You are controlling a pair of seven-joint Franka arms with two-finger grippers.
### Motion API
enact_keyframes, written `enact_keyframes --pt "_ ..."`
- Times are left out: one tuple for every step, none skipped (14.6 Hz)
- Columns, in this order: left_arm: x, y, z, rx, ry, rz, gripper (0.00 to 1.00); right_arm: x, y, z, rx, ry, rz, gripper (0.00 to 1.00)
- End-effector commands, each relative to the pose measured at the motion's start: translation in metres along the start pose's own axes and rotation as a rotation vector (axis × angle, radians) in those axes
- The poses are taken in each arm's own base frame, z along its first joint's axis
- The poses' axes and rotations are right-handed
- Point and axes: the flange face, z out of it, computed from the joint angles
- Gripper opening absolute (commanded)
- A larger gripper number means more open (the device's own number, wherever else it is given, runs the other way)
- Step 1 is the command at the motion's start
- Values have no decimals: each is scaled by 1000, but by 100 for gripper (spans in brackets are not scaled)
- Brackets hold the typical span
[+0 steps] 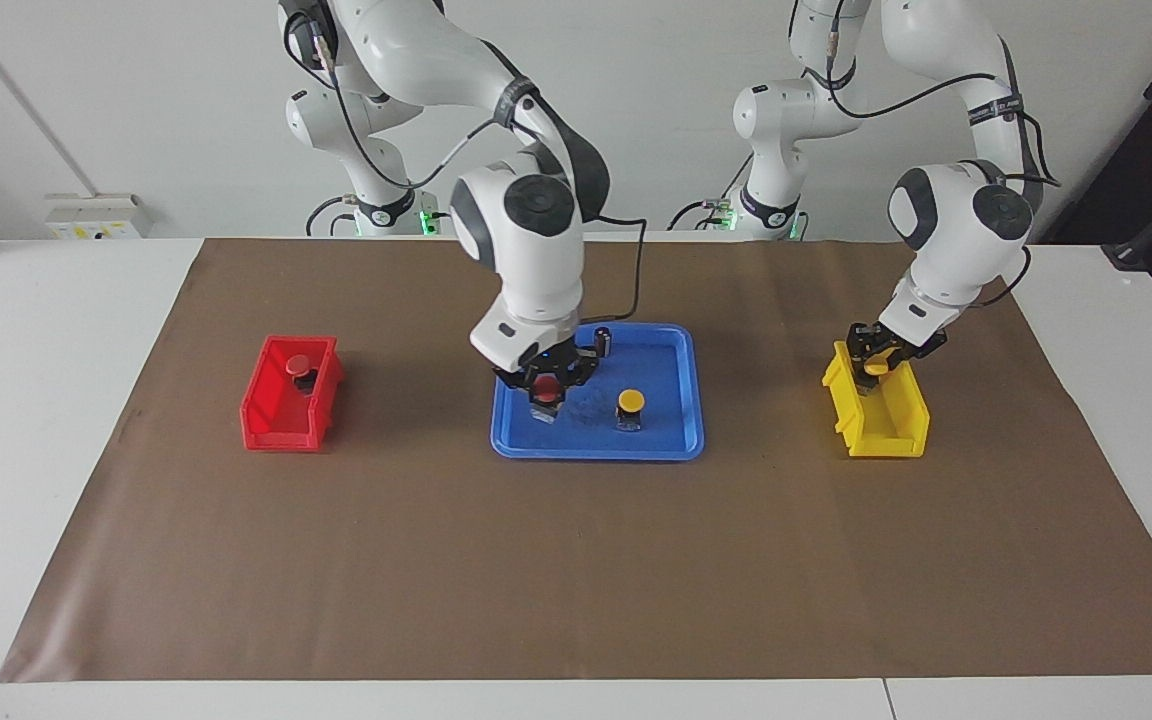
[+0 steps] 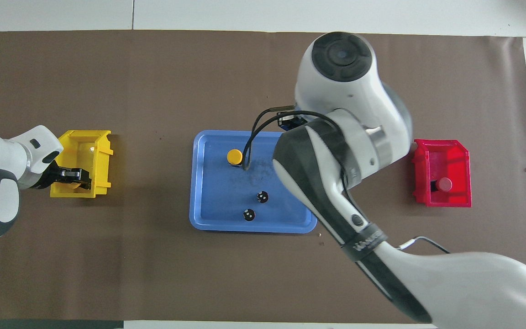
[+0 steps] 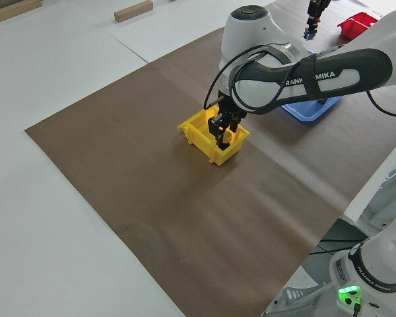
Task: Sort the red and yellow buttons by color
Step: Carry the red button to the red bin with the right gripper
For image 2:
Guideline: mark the red push button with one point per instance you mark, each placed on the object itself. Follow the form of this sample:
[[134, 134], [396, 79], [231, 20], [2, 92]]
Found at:
[[444, 184]]

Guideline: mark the blue plastic tray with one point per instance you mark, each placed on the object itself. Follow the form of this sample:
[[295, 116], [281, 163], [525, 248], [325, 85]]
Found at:
[[217, 196]]

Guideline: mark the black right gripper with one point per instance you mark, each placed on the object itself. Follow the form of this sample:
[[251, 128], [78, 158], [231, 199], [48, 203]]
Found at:
[[292, 121]]

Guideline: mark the small black cylinder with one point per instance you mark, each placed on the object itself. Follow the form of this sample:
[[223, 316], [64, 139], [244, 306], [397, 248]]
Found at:
[[262, 197], [249, 214]]

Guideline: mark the brown table mat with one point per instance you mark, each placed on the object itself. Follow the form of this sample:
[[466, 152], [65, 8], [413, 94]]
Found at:
[[153, 68]]

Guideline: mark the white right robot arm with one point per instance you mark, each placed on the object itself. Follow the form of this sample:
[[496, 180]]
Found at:
[[359, 151]]

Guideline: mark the red plastic bin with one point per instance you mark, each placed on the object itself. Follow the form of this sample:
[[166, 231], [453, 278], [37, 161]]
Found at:
[[454, 160]]

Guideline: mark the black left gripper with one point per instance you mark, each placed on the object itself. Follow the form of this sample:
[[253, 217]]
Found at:
[[53, 177]]

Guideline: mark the yellow plastic bin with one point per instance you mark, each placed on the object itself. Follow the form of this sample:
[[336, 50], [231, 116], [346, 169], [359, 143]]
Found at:
[[85, 151]]

